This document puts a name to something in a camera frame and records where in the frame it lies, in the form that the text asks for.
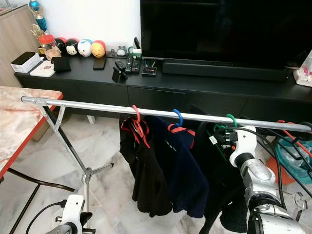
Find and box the floral tissue pack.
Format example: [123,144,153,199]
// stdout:
[295,51,312,87]

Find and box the metal clothes rack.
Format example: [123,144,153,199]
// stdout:
[21,96,312,198]

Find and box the white box black lid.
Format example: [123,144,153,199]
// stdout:
[11,52,42,74]

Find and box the white blue round plush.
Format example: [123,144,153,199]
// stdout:
[77,39,93,58]

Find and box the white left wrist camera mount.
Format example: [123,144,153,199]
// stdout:
[61,194,86,234]

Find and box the blue gold trophy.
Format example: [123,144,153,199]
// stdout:
[29,0,49,54]

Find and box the black pouch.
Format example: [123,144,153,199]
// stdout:
[51,56,72,73]

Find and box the light wooden cabinet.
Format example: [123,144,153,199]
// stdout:
[0,5,42,88]

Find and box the flat white box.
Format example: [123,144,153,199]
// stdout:
[29,61,55,78]

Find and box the black television console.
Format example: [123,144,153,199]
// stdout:
[14,56,312,122]

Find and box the black polo shirt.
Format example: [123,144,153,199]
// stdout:
[193,122,249,234]

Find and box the navy shirt red collar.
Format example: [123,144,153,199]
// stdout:
[146,117,209,219]

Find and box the red plastic hanger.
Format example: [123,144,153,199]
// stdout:
[277,119,312,156]
[122,105,151,148]

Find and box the black flat television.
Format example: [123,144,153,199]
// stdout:
[140,0,312,68]

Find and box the yellow round plush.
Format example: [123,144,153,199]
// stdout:
[91,40,107,59]

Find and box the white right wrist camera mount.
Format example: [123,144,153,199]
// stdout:
[228,126,257,166]

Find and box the red black round plush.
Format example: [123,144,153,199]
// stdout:
[55,38,68,56]

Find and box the green plastic hanger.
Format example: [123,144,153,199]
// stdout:
[213,114,238,147]

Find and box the black angled stand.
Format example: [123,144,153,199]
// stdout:
[112,59,128,82]

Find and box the remote control holder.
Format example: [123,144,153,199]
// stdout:
[125,37,142,74]

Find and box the small black box device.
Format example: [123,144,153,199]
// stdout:
[141,66,157,77]

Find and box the red bin teal liner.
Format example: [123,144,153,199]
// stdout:
[275,134,312,188]

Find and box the marble folding table red edge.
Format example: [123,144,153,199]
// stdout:
[0,86,66,234]

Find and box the black white round plush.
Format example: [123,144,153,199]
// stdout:
[65,39,80,57]

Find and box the blue plastic hanger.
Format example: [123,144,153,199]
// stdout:
[172,109,184,127]

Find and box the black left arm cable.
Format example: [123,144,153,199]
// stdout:
[25,201,64,234]

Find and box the black phone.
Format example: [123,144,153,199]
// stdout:
[93,57,106,71]

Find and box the black jacket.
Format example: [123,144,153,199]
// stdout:
[119,117,174,218]

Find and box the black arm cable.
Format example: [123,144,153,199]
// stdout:
[235,126,286,198]
[25,201,64,234]

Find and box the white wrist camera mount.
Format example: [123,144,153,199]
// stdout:
[61,194,86,234]
[228,126,257,166]

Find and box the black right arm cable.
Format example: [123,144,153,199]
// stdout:
[235,126,286,198]

